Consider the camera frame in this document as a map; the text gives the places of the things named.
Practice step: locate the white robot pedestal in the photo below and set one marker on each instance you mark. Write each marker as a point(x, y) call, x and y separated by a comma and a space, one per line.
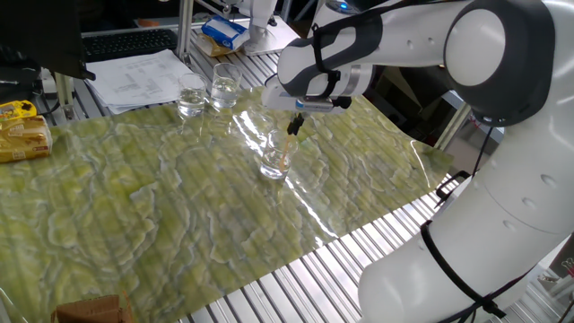
point(260, 27)

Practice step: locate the green marble pattern mat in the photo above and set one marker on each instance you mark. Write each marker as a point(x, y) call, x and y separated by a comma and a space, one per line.
point(134, 202)

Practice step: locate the clear glass beaker with water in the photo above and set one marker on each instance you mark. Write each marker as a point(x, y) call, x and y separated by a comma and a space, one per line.
point(271, 168)
point(192, 103)
point(224, 94)

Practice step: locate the tan paper package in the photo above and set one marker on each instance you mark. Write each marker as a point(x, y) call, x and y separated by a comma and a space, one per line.
point(211, 47)

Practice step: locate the yellow snack box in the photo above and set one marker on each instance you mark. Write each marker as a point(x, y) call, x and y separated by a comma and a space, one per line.
point(15, 110)

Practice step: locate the black computer keyboard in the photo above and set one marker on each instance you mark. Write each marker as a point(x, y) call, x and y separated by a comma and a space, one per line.
point(130, 44)

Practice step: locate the yellow packaged bread loaf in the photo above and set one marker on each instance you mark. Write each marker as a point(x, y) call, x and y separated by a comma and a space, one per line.
point(22, 139)

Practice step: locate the aluminium frame post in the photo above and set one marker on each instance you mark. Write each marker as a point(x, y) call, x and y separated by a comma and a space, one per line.
point(453, 128)
point(185, 27)
point(65, 96)

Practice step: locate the orange item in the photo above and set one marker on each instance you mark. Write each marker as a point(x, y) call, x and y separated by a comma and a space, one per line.
point(148, 23)

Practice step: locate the black monitor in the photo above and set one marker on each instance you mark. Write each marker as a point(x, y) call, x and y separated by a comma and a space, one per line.
point(40, 36)

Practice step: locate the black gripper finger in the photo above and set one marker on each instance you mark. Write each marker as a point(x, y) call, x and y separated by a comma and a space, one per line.
point(291, 127)
point(299, 122)

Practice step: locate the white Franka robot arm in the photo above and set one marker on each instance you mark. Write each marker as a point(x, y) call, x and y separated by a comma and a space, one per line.
point(515, 202)

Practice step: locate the wooden stirring spoon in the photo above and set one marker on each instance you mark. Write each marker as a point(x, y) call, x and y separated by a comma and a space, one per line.
point(284, 154)

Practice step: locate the blue white packet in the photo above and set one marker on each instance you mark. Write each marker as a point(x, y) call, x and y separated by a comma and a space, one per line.
point(224, 32)

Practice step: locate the brown cardboard box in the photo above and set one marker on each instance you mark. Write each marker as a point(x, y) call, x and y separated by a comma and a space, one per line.
point(89, 310)

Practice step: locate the white printed paper sheets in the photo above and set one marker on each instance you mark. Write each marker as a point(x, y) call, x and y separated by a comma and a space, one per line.
point(134, 81)

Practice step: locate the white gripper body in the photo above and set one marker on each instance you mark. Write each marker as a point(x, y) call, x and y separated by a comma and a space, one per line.
point(278, 101)

